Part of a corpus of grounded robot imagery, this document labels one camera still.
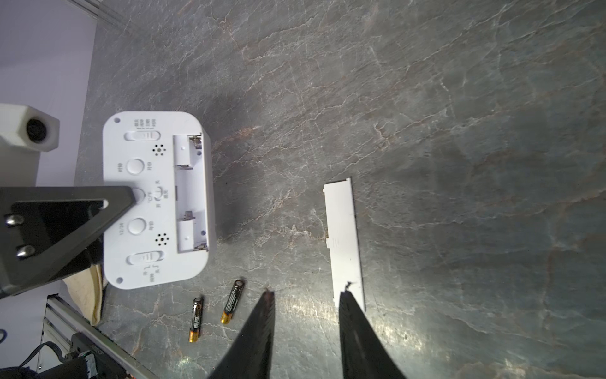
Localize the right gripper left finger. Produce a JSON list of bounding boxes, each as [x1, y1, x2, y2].
[[209, 291, 276, 378]]

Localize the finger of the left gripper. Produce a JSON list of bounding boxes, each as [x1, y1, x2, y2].
[[1, 186, 136, 298]]

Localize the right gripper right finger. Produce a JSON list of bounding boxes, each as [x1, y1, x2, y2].
[[339, 291, 405, 378]]

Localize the AAA battery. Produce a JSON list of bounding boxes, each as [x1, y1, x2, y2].
[[189, 297, 204, 344], [221, 279, 246, 325]]

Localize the white battery cover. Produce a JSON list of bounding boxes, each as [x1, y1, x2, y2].
[[324, 178, 366, 311]]

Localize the white digital alarm clock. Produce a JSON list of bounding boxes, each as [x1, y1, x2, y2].
[[103, 111, 216, 290]]

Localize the beige work glove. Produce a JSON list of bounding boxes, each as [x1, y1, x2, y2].
[[62, 265, 108, 326]]

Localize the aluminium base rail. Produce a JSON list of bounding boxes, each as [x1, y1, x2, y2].
[[42, 295, 157, 378]]

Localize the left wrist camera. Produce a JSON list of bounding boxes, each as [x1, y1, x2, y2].
[[1, 104, 60, 187]]

